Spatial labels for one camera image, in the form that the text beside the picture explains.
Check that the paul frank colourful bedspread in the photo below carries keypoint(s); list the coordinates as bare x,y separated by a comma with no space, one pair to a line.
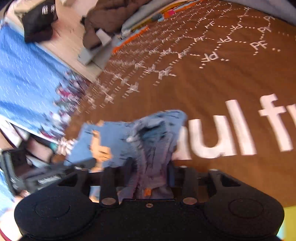
231,69

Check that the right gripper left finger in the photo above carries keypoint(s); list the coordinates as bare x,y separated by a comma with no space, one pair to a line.
112,178

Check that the grey bedside cabinet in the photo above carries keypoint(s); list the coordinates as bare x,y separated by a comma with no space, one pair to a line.
101,54

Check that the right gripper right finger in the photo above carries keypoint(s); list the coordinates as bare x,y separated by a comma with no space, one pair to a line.
184,183

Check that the grey purple duvet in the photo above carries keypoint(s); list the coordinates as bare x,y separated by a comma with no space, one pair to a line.
282,9

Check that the blue car print pants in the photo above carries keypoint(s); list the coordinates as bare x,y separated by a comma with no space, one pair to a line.
149,141

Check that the grey pillow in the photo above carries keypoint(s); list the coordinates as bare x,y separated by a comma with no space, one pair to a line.
143,12

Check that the brown puffer jacket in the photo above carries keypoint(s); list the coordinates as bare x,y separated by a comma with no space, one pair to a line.
108,16

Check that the blue dotted wardrobe curtain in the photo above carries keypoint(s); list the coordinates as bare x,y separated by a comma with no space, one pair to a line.
38,92

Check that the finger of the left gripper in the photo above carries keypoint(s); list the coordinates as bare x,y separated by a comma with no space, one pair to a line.
86,164

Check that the black bag on wardrobe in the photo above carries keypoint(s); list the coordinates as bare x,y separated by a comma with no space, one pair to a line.
37,22

